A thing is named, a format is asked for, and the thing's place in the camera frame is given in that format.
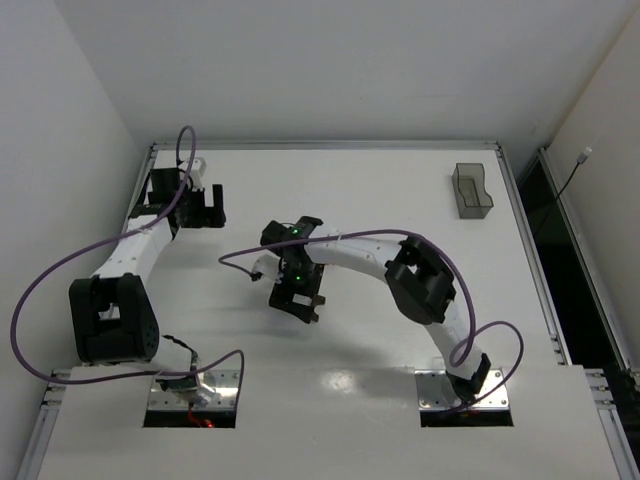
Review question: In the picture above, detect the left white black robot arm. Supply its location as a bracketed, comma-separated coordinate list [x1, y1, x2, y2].
[69, 158, 226, 407]

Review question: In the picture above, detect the aluminium table frame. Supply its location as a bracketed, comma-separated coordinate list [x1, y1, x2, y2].
[37, 142, 638, 479]

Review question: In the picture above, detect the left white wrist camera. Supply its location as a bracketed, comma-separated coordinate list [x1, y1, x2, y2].
[188, 157, 207, 190]

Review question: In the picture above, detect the metal base plate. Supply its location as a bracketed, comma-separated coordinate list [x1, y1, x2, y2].
[147, 369, 240, 412]
[415, 369, 512, 414]

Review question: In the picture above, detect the dark wood arch block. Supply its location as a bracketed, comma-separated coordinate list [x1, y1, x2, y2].
[310, 295, 326, 323]

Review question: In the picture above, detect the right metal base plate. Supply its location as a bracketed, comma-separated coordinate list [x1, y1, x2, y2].
[415, 369, 512, 414]

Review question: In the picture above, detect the grey translucent plastic bin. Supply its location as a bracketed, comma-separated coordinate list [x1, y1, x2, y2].
[451, 163, 494, 220]

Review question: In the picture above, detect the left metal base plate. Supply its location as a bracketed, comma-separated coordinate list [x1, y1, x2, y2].
[147, 369, 240, 412]

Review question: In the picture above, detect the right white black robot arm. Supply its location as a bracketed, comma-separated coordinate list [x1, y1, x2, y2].
[251, 216, 491, 403]

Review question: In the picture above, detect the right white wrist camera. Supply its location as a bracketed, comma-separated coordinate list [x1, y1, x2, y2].
[251, 255, 281, 283]

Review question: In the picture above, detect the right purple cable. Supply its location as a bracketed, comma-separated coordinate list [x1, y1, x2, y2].
[218, 228, 525, 416]

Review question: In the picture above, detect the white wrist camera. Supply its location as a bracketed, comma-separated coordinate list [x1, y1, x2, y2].
[251, 255, 281, 283]
[188, 157, 207, 190]

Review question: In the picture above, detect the purple cable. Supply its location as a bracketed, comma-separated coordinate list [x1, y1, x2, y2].
[218, 228, 525, 416]
[9, 125, 246, 415]

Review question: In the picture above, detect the black cable with white plug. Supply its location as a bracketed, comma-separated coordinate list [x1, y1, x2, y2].
[529, 146, 593, 241]

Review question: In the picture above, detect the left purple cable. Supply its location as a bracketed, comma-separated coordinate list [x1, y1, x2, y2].
[9, 125, 246, 415]

